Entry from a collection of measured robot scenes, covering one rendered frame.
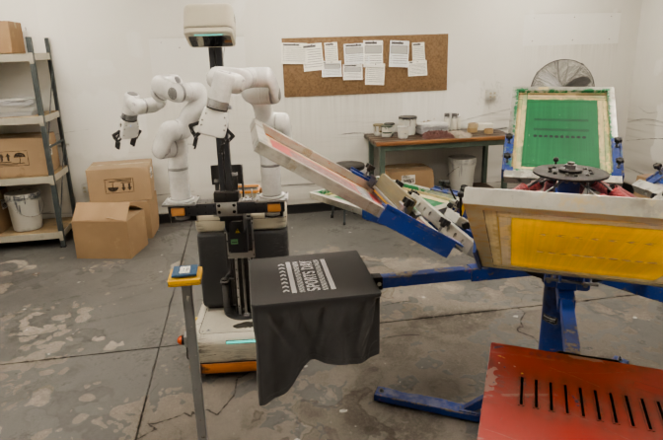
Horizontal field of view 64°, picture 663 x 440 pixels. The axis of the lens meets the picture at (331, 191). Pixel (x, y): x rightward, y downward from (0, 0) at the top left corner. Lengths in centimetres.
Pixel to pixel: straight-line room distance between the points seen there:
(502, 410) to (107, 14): 531
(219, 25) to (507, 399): 179
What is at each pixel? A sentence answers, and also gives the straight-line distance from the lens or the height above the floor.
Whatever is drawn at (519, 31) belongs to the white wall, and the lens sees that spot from 657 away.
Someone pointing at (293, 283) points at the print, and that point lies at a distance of 212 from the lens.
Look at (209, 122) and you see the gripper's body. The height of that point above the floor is 159.
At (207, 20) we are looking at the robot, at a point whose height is 196.
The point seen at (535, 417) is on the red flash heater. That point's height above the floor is 110.
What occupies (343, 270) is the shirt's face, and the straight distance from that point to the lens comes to 221.
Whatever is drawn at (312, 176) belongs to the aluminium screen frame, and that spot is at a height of 143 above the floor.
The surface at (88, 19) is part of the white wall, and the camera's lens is 596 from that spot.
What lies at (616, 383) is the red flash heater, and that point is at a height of 110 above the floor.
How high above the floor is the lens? 185
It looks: 15 degrees down
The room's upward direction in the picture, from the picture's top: 1 degrees counter-clockwise
